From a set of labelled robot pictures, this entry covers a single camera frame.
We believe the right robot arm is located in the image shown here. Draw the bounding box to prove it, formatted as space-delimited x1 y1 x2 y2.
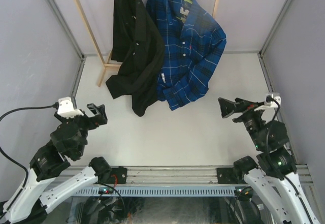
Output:
218 93 320 223

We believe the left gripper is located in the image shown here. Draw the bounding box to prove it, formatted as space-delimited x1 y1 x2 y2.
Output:
55 103 107 156

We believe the right black camera cable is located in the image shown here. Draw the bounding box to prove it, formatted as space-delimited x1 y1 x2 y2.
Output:
266 97 315 224

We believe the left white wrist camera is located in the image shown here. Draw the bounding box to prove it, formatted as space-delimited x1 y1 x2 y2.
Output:
54 97 85 119

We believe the wooden clothes rack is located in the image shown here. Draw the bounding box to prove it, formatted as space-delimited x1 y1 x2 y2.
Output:
74 0 220 87

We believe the blue slotted cable duct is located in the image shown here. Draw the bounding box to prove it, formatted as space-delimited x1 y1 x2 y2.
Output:
73 186 236 197

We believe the black mount plate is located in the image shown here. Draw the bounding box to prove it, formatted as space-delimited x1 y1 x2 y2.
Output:
101 166 127 185
216 167 239 184

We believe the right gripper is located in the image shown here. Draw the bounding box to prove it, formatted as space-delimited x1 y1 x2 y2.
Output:
218 97 266 149

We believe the right black mount plate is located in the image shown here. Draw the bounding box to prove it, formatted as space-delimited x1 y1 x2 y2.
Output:
216 167 239 184

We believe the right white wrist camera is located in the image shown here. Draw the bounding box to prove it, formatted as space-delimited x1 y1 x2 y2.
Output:
254 92 281 111

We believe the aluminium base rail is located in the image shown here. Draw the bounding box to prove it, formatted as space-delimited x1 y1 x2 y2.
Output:
50 165 314 187

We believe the left black camera cable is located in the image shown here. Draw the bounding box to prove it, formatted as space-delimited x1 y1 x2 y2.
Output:
0 103 59 184

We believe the black camera cable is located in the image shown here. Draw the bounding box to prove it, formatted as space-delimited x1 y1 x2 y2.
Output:
0 103 59 184
266 97 315 224

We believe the black shirt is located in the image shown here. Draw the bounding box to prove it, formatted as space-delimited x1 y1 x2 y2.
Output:
106 0 165 117

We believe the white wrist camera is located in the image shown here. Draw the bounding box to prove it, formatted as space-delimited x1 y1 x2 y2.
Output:
254 92 281 111
54 97 85 119

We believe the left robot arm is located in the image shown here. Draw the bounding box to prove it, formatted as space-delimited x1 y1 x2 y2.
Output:
1 97 112 223

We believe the blue plaid shirt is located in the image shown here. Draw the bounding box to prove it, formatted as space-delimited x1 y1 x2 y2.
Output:
146 0 226 110

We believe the left black mount plate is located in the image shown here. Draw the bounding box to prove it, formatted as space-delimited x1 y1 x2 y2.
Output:
101 166 127 185

